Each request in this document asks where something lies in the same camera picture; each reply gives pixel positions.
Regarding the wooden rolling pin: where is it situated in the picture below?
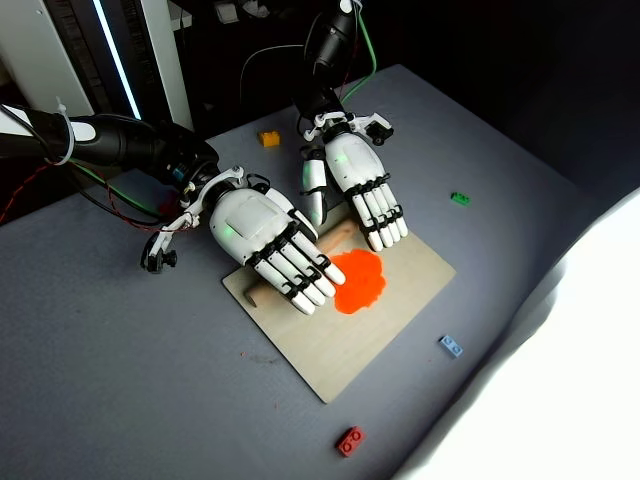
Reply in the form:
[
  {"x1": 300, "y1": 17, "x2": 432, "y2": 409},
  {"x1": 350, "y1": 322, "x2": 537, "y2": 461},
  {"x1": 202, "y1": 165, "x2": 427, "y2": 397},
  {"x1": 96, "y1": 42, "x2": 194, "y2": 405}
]
[{"x1": 242, "y1": 222, "x2": 361, "y2": 308}]

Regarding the orange flattened clay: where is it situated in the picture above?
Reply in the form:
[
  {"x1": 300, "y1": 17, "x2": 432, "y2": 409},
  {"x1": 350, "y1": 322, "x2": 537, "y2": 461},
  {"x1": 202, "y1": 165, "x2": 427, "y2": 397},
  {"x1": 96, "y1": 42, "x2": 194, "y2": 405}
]
[{"x1": 327, "y1": 248, "x2": 388, "y2": 316}]

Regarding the light wooden board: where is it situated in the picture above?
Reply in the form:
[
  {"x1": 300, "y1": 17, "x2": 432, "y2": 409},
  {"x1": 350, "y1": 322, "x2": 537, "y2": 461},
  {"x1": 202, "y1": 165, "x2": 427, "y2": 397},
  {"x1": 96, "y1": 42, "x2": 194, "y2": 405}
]
[{"x1": 221, "y1": 199, "x2": 457, "y2": 405}]

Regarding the light blue toy brick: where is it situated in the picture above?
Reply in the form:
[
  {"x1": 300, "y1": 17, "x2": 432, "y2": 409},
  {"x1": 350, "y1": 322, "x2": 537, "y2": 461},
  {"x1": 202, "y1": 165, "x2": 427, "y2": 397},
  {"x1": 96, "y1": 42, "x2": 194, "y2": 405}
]
[{"x1": 438, "y1": 335, "x2": 465, "y2": 360}]

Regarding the red toy brick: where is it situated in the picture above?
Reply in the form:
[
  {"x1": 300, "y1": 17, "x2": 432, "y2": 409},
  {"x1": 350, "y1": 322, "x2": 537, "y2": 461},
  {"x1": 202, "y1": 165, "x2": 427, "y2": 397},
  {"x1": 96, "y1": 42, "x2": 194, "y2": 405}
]
[{"x1": 335, "y1": 425, "x2": 367, "y2": 459}]

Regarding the grey table cloth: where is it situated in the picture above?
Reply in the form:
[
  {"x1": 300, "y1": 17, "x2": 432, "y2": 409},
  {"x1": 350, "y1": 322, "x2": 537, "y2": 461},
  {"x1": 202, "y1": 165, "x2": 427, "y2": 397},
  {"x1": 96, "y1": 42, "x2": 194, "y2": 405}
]
[{"x1": 0, "y1": 63, "x2": 640, "y2": 480}]

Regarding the glowing light strip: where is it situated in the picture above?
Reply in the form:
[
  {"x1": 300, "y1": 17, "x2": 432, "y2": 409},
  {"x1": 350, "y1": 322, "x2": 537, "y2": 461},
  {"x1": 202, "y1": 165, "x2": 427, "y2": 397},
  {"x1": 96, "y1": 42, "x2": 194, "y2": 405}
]
[{"x1": 92, "y1": 0, "x2": 142, "y2": 120}]

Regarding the white cabinet panel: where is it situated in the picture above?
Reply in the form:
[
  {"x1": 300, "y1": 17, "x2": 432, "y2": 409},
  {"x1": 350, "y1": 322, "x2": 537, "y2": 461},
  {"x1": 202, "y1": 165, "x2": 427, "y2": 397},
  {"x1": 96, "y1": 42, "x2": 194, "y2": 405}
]
[{"x1": 0, "y1": 0, "x2": 96, "y2": 119}]

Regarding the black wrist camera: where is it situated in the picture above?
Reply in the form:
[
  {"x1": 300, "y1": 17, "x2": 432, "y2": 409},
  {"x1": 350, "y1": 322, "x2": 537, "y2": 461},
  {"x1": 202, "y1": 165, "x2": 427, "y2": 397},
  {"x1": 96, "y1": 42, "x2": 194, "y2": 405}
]
[
  {"x1": 141, "y1": 244, "x2": 179, "y2": 275},
  {"x1": 367, "y1": 122, "x2": 395, "y2": 147}
]

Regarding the thin black background cable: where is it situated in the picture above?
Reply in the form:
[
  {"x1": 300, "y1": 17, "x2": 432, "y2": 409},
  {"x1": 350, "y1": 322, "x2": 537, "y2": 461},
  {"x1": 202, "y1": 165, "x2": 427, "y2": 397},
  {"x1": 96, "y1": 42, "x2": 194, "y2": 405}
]
[{"x1": 238, "y1": 43, "x2": 305, "y2": 106}]

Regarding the white frame column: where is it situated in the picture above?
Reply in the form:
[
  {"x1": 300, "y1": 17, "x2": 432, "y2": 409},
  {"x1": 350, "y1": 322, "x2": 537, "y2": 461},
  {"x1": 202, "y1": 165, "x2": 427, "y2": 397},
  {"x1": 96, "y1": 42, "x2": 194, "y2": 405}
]
[{"x1": 139, "y1": 0, "x2": 195, "y2": 132}]

